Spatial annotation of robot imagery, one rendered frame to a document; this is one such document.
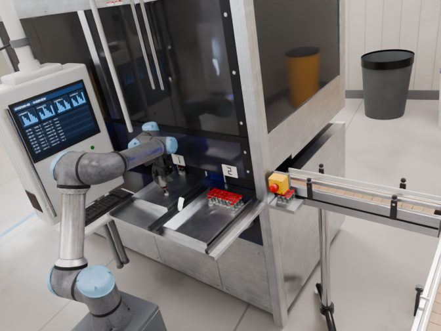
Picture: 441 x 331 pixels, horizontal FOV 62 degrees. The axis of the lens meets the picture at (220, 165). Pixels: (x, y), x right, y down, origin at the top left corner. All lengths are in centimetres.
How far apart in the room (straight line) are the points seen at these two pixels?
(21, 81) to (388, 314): 230
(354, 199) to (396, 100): 313
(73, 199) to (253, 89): 80
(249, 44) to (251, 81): 14
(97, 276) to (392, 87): 389
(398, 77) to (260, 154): 317
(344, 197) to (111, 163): 97
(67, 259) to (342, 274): 178
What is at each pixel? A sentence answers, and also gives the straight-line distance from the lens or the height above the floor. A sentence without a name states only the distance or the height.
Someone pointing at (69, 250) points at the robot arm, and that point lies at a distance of 146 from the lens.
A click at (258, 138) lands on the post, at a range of 158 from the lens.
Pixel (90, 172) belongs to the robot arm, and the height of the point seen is 134.
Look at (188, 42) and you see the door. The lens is 165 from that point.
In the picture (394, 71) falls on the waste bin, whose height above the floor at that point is 59.
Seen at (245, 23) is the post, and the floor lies 168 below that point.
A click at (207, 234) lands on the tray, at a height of 88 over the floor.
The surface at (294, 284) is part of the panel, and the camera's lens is 231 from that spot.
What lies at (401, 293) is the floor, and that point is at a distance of 258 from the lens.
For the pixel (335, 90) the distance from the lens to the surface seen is 229.
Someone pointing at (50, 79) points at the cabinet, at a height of 153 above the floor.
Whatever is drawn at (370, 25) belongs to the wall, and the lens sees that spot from 524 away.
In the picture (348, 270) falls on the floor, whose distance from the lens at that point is 267.
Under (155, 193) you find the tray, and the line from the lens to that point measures 200.
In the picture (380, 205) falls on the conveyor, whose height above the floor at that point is 93.
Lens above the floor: 188
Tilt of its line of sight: 28 degrees down
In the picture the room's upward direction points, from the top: 10 degrees counter-clockwise
